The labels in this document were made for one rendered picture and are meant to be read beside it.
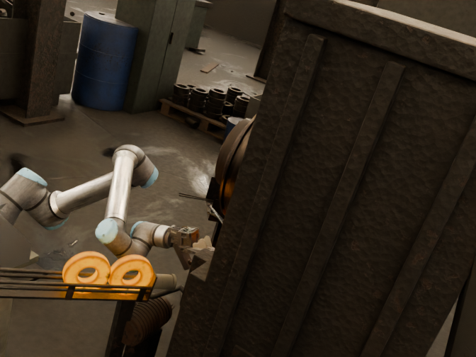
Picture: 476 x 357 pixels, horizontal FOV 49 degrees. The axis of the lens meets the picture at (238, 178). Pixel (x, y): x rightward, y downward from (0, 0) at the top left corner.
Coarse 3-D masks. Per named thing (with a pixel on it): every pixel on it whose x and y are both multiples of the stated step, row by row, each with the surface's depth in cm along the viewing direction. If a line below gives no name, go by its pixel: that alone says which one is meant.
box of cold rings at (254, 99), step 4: (252, 96) 451; (256, 96) 459; (260, 96) 467; (252, 100) 449; (256, 100) 447; (260, 100) 447; (248, 104) 452; (252, 104) 450; (256, 104) 448; (248, 108) 452; (252, 108) 451; (256, 108) 449; (248, 112) 453; (252, 112) 451; (256, 112) 450; (244, 116) 457; (248, 116) 454; (252, 116) 453
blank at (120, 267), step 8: (128, 256) 177; (136, 256) 178; (120, 264) 175; (128, 264) 176; (136, 264) 177; (144, 264) 179; (112, 272) 175; (120, 272) 176; (144, 272) 180; (152, 272) 182; (112, 280) 176; (120, 280) 178; (128, 280) 182; (136, 280) 182; (144, 280) 182; (112, 288) 178; (120, 288) 179
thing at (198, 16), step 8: (200, 0) 943; (200, 8) 938; (192, 16) 931; (200, 16) 947; (192, 24) 940; (200, 24) 956; (192, 32) 949; (200, 32) 966; (192, 40) 959; (192, 48) 951
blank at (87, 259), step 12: (84, 252) 169; (96, 252) 171; (72, 264) 166; (84, 264) 168; (96, 264) 170; (108, 264) 172; (72, 276) 169; (96, 276) 173; (108, 276) 175; (96, 288) 175
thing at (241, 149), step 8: (248, 128) 177; (240, 136) 176; (248, 136) 176; (240, 144) 176; (232, 152) 175; (240, 152) 175; (232, 160) 176; (240, 160) 175; (232, 168) 176; (224, 176) 177; (232, 176) 177; (224, 184) 179; (232, 184) 178; (224, 192) 181; (224, 200) 184; (224, 208) 189
